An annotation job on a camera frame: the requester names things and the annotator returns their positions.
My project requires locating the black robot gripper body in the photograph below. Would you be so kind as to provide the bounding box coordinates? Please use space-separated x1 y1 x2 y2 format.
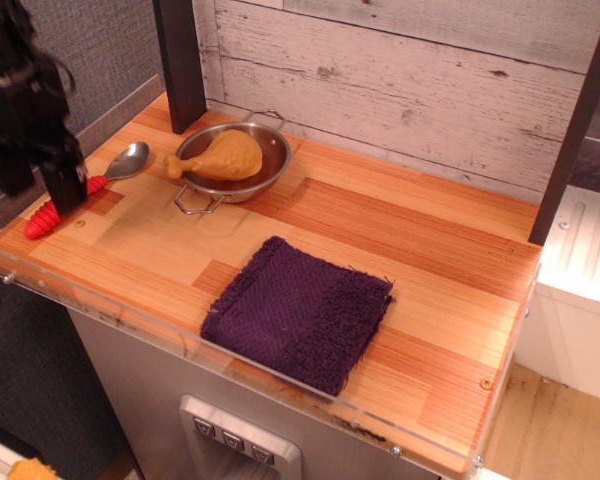
0 74 84 170

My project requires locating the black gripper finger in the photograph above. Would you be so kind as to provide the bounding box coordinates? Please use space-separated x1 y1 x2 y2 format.
0 147 34 196
41 164 88 216

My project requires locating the red handled metal spoon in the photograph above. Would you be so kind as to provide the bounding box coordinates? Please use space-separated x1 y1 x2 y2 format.
24 142 150 239

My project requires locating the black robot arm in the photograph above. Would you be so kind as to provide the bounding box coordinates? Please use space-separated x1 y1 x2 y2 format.
0 1 88 215

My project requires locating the toy chicken drumstick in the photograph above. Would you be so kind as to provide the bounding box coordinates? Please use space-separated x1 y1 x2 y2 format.
163 129 263 181

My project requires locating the grey toy fridge cabinet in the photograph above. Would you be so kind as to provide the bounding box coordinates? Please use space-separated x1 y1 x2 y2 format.
70 312 436 479

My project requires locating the purple folded towel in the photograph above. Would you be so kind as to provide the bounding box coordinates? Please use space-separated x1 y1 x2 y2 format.
201 236 393 396

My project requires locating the orange plush object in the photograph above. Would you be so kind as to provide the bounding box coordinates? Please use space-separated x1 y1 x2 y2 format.
6 458 59 480

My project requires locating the silver dispenser button panel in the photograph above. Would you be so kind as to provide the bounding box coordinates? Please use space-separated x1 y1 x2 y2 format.
179 395 303 479

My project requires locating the clear acrylic table guard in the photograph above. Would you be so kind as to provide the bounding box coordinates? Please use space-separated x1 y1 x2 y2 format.
0 231 540 479

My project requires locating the white toy sink counter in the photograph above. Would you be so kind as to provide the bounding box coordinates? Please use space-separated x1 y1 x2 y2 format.
512 74 600 406

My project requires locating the steel bowl with handles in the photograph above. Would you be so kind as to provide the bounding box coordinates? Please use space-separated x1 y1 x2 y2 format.
163 109 292 215

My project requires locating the dark left wooden post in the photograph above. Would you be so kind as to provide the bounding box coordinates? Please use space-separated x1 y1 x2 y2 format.
153 0 207 134

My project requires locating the dark wooden post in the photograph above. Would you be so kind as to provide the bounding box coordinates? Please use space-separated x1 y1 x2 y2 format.
153 0 207 134
528 37 600 246

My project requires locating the dark right wooden post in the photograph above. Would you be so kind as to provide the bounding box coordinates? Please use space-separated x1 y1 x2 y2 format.
528 37 600 246

